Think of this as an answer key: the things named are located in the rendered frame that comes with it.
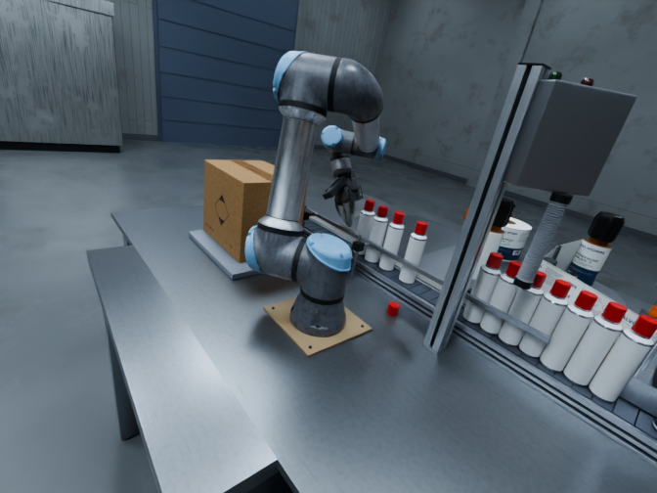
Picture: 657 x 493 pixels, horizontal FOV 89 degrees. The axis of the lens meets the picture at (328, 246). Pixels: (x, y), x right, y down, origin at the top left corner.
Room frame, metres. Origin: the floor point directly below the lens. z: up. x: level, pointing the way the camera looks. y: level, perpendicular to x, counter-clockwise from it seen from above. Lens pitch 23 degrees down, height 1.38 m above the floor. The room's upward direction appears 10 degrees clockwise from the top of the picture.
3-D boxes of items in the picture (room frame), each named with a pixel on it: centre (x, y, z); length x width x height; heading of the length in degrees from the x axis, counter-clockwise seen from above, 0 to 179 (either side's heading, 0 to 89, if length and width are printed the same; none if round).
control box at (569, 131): (0.73, -0.41, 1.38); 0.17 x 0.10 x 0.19; 100
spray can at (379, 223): (1.10, -0.16, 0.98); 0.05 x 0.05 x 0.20
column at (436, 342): (0.73, -0.32, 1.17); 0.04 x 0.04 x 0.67; 45
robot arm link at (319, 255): (0.76, 0.00, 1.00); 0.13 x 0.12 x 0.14; 80
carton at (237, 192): (1.16, 0.30, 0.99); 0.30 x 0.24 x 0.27; 44
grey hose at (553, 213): (0.68, -0.44, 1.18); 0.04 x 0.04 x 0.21
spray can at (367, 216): (1.15, -0.12, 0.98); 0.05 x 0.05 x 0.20
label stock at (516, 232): (1.43, -0.74, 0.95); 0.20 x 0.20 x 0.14
